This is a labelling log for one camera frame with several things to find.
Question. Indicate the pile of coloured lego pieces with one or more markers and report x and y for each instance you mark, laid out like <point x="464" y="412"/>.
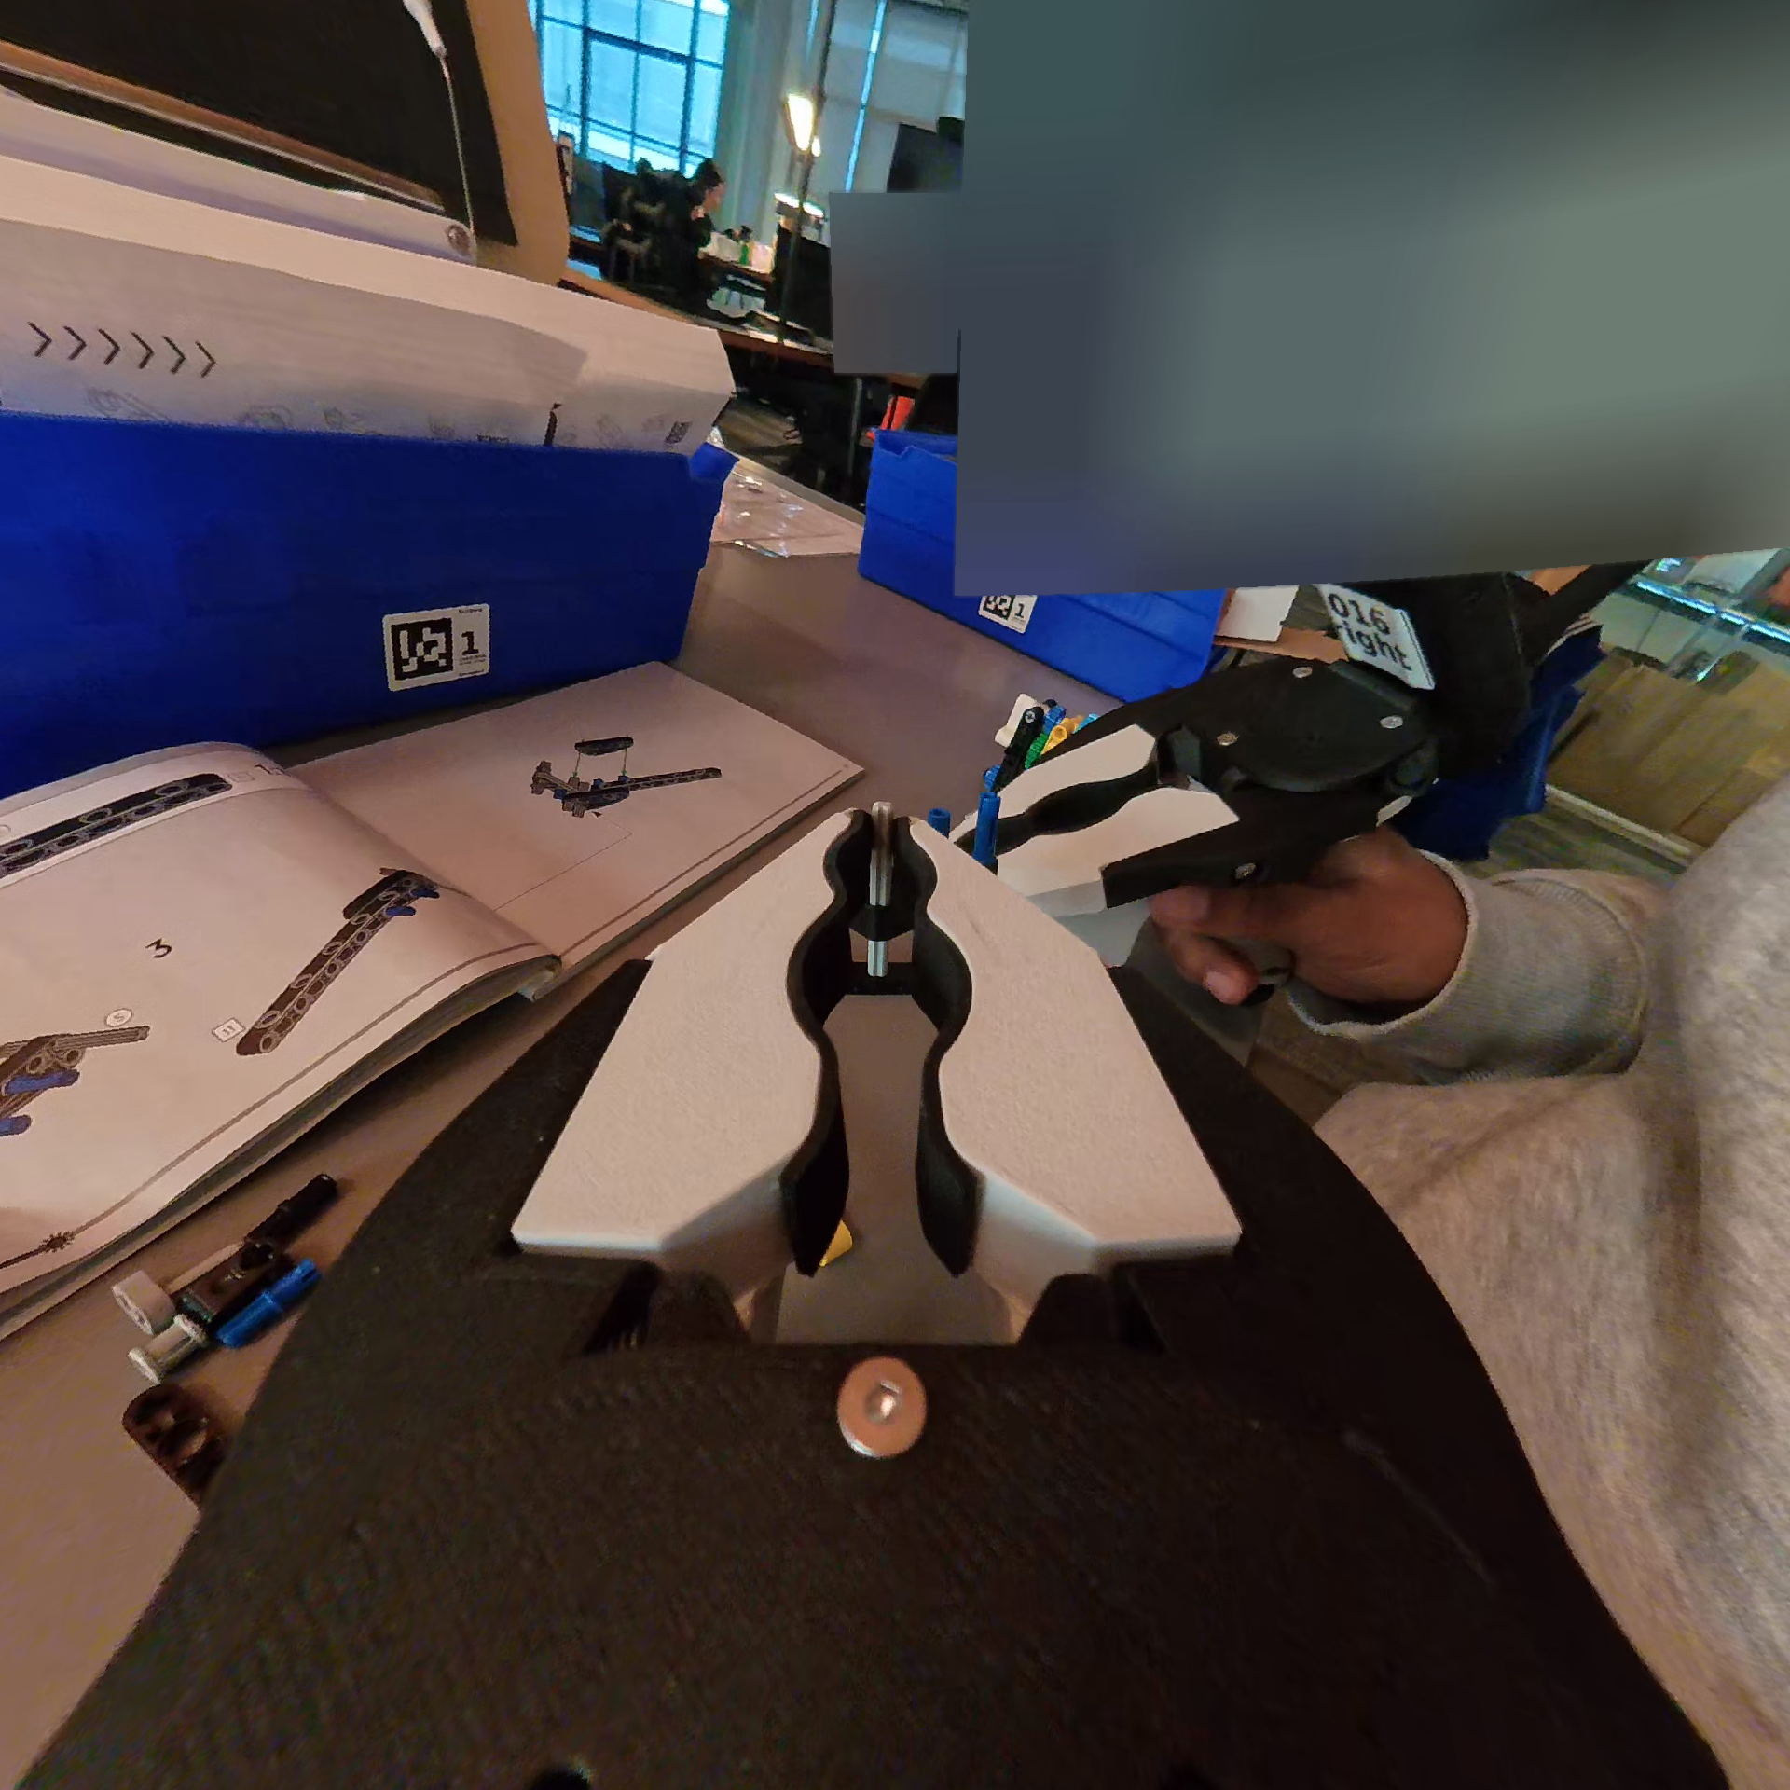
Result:
<point x="1035" y="735"/>

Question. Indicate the white barcode booklet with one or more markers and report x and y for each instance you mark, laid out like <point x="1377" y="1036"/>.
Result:
<point x="656" y="384"/>

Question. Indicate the person's right forearm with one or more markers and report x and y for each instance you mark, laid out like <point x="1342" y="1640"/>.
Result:
<point x="1550" y="978"/>

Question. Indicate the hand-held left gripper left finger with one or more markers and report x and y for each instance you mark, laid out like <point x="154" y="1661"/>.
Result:
<point x="686" y="1107"/>

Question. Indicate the light grey lego connector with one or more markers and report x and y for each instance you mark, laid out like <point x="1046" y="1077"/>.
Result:
<point x="142" y="1301"/>

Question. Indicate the short blue lego pin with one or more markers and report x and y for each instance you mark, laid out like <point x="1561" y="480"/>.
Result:
<point x="989" y="829"/>

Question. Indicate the large blue plastic bin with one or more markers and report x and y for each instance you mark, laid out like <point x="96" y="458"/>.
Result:
<point x="278" y="590"/>

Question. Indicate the large black television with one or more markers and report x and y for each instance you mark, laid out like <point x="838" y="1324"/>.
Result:
<point x="927" y="159"/>

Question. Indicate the person's grey sweatshirt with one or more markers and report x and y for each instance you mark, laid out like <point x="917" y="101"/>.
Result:
<point x="1607" y="1327"/>

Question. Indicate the clear plastic bag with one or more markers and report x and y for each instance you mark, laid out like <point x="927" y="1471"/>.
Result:
<point x="781" y="520"/>

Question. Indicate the black panel tan frame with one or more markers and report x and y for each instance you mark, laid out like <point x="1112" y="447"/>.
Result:
<point x="278" y="87"/>

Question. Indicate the black lego connector block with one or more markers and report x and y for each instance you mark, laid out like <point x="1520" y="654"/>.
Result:
<point x="234" y="1280"/>

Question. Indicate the yellow lego beam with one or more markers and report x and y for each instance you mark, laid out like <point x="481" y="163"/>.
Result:
<point x="838" y="1240"/>

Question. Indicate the floor lamp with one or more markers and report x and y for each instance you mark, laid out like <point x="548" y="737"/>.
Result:
<point x="803" y="209"/>

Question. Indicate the grey lego axle assembly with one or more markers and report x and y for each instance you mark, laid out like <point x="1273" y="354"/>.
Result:
<point x="878" y="893"/>

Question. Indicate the long blue lego pin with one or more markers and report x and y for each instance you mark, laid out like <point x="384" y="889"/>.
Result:
<point x="266" y="1302"/>

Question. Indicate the cardboard box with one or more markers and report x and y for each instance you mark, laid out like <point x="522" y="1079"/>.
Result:
<point x="1267" y="620"/>

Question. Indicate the white chevron print booklet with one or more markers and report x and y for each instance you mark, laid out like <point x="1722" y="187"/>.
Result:
<point x="308" y="362"/>

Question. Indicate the open lego instruction booklet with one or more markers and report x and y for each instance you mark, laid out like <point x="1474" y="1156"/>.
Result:
<point x="459" y="869"/>

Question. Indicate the dark brown lego liftarm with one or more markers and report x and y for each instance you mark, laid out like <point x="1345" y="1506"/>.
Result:
<point x="175" y="1441"/>

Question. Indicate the stack of cardboard boxes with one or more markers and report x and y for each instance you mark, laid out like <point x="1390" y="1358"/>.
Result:
<point x="1679" y="756"/>

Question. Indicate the person's right hand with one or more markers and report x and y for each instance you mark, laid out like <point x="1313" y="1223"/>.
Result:
<point x="1357" y="923"/>

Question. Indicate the small blue plastic bin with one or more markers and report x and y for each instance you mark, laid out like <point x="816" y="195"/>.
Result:
<point x="907" y="520"/>

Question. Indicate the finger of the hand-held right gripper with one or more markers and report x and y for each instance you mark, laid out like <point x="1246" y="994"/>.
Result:
<point x="1106" y="839"/>
<point x="1097" y="756"/>

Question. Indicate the white lego pin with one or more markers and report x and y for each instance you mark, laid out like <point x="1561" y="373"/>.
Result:
<point x="170" y="1352"/>

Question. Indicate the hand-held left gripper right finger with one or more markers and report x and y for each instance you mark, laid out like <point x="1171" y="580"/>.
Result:
<point x="1076" y="1107"/>

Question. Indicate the black lego axle pin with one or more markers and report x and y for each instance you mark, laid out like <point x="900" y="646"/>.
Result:
<point x="293" y="1205"/>

